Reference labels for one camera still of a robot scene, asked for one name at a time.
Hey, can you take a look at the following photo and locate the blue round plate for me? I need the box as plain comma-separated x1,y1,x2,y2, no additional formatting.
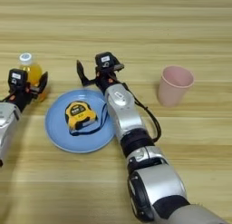
43,88,118,154

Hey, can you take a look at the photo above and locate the yellow black tape measure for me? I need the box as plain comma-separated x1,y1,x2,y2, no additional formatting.
63,100,110,138

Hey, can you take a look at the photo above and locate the pink plastic cup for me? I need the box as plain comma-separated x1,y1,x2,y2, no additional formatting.
157,65,196,108

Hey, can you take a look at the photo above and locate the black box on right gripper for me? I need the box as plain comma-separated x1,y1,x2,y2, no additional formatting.
94,51,120,72

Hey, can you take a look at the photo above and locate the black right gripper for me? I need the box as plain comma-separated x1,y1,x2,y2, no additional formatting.
75,59,125,93

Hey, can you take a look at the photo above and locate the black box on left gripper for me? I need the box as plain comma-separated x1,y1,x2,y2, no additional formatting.
7,68,29,91

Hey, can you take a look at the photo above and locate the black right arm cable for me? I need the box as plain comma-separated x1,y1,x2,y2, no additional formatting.
121,82,162,144

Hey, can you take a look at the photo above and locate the orange juice bottle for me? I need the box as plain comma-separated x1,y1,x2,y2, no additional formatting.
18,52,49,103

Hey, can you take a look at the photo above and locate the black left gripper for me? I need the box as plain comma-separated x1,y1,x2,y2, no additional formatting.
1,70,50,112

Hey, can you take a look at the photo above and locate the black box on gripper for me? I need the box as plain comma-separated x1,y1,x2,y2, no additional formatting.
94,51,120,72
7,68,29,91

